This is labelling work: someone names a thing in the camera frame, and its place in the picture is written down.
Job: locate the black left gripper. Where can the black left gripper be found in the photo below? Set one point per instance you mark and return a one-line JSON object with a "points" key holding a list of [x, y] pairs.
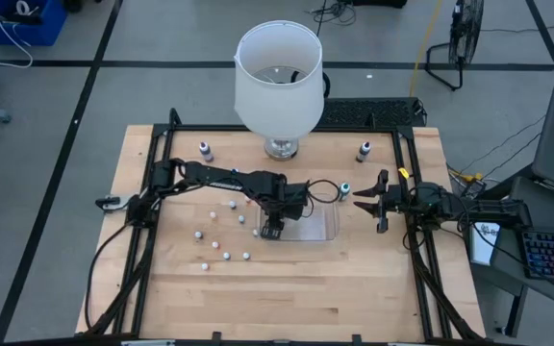
{"points": [[296, 199]]}

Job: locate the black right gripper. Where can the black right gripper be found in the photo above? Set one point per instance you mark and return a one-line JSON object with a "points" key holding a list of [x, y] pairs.
{"points": [[396, 199]]}

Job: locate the small black food coloring bottle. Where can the small black food coloring bottle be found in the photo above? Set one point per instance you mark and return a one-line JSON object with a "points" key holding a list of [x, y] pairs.
{"points": [[246, 255], [232, 204], [198, 235]]}

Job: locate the clear plastic bin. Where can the clear plastic bin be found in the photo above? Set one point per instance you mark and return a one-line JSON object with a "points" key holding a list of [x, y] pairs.
{"points": [[318, 226]]}

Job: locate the black tip food coloring bottle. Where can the black tip food coloring bottle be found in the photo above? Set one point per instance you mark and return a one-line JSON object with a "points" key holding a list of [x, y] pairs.
{"points": [[363, 151]]}

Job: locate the small red food coloring bottle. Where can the small red food coloring bottle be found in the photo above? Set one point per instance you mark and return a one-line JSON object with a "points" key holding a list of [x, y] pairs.
{"points": [[226, 255]]}

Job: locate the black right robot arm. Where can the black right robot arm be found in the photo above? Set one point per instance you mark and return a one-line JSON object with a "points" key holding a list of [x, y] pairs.
{"points": [[488, 207]]}

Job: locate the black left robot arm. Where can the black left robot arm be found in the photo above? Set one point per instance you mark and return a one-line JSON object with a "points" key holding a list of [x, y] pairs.
{"points": [[219, 180]]}

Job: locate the green tip food coloring bottle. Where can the green tip food coloring bottle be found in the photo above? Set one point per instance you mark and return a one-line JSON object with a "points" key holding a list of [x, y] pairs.
{"points": [[344, 191]]}

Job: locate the purple tip food coloring bottle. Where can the purple tip food coloring bottle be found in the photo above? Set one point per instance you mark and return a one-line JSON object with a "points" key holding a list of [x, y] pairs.
{"points": [[205, 151]]}

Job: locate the yellow tape tag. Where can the yellow tape tag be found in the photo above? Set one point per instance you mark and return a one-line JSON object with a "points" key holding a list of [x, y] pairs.
{"points": [[403, 173]]}

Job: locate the black mesh computer case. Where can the black mesh computer case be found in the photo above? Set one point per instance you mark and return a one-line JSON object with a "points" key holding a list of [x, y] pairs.
{"points": [[368, 113]]}

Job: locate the white printed sheet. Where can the white printed sheet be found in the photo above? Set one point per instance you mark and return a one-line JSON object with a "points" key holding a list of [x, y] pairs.
{"points": [[484, 245]]}

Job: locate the white shade silver table lamp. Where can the white shade silver table lamp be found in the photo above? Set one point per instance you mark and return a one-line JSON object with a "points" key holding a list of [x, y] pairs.
{"points": [[277, 106]]}

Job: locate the dark grey desk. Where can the dark grey desk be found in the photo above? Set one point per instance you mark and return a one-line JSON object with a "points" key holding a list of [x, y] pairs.
{"points": [[508, 254]]}

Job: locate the silver black table clamp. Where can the silver black table clamp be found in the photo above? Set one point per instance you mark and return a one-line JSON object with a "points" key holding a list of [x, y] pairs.
{"points": [[111, 203]]}

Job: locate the backlit black keyboard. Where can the backlit black keyboard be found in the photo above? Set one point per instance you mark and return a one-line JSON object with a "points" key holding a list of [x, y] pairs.
{"points": [[553, 254]]}

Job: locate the black floor fan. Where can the black floor fan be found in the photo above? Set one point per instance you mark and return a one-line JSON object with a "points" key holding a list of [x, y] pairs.
{"points": [[467, 29]]}

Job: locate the blue plastic crate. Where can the blue plastic crate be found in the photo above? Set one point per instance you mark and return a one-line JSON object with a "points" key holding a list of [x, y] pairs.
{"points": [[46, 29]]}

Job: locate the black aluminium frame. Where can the black aluminium frame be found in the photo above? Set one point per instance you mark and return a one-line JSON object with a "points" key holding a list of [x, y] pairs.
{"points": [[200, 128]]}

